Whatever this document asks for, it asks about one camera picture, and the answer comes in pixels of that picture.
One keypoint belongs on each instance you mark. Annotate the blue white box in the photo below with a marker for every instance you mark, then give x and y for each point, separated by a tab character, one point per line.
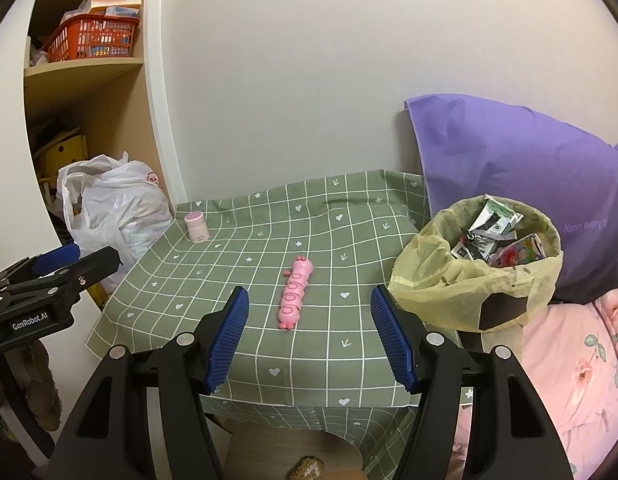
121	11

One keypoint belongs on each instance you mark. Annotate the yellow-green trash bag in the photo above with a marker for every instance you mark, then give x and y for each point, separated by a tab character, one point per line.
429	280

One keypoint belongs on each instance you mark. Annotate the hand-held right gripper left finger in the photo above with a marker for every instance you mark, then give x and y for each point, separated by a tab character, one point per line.
229	340

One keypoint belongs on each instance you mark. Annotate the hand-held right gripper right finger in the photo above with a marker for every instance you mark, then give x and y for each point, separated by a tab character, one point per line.
394	340

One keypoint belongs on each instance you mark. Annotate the green checked tablecloth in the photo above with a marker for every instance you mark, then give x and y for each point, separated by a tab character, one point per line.
289	220

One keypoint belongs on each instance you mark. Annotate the orange plastic basket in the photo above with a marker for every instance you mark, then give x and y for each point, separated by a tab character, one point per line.
94	40

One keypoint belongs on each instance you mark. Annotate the pink cartoon packet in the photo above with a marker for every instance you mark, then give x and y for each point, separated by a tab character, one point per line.
519	251

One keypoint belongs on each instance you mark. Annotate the purple pillow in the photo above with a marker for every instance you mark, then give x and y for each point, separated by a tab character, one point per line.
514	160

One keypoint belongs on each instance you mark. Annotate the pink caterpillar toy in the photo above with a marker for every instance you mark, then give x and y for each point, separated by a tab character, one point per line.
294	295

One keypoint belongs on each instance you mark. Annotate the small pink bottle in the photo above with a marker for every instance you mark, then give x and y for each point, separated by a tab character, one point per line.
196	230

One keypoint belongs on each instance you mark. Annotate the white plastic bag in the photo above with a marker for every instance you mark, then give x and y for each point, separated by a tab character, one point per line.
119	210

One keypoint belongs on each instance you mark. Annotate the yellow cardboard box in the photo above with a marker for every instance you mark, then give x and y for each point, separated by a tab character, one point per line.
64	155

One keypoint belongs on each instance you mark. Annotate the wooden shelf unit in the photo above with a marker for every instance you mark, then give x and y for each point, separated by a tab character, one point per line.
89	67

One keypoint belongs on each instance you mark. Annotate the beige knitted slipper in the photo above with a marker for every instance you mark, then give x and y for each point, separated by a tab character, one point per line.
306	469

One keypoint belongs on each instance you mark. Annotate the pink floral blanket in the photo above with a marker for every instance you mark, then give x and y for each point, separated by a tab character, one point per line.
564	385

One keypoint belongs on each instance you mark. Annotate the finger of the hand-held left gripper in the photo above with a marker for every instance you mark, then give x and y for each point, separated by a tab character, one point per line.
89	270
59	256

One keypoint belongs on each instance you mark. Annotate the crumpled white bag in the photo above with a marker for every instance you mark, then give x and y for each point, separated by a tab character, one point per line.
38	52

